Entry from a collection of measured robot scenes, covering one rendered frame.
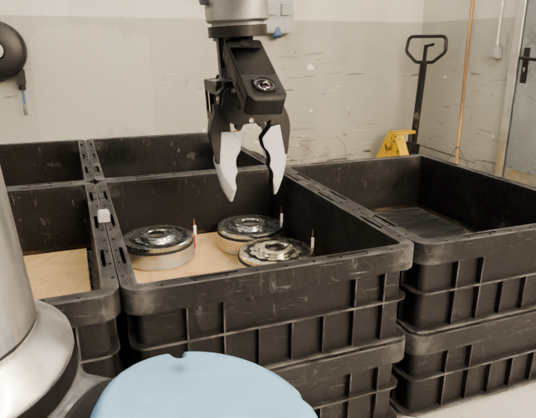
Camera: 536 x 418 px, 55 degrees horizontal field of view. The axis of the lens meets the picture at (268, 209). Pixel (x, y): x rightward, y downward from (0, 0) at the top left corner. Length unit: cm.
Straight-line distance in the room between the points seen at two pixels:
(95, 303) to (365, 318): 28
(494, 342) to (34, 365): 55
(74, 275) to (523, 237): 56
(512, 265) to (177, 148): 81
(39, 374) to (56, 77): 370
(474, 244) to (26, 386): 46
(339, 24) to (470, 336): 401
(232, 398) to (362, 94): 445
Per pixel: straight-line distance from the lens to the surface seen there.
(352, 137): 468
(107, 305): 46
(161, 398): 28
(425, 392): 68
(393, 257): 54
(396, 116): 490
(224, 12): 62
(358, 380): 61
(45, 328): 30
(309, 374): 55
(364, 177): 96
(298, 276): 49
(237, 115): 63
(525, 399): 77
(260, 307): 50
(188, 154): 124
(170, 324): 49
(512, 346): 73
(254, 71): 59
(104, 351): 49
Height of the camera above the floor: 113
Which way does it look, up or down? 18 degrees down
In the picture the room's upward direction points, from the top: straight up
